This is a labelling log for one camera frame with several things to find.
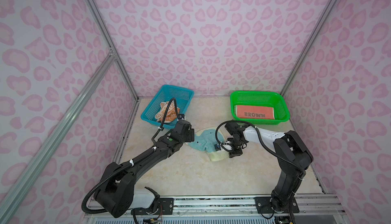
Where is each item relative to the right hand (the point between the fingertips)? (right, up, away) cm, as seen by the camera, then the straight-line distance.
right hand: (230, 148), depth 92 cm
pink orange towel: (+20, +22, +15) cm, 33 cm away
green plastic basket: (+34, +32, +28) cm, 55 cm away
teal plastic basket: (-32, +34, +32) cm, 57 cm away
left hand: (-24, +12, -6) cm, 27 cm away
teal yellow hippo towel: (-14, +6, 0) cm, 15 cm away
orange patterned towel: (-38, +21, +15) cm, 46 cm away
